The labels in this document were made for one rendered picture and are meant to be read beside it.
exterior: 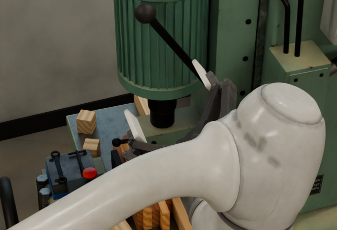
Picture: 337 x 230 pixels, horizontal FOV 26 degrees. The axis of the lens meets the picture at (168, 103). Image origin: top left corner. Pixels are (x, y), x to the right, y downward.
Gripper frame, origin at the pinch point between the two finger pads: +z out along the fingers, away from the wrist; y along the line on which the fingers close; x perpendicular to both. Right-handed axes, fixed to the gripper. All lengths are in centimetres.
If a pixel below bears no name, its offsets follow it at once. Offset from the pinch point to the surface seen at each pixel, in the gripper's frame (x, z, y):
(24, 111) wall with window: -94, 151, -81
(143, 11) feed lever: 9.2, 8.7, 4.8
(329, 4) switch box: -15.0, 10.7, 30.3
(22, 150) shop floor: -102, 141, -91
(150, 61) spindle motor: -6.1, 16.6, -1.4
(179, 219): -37.1, 8.4, -18.0
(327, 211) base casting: -69, 12, 5
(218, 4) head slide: -5.3, 17.2, 14.6
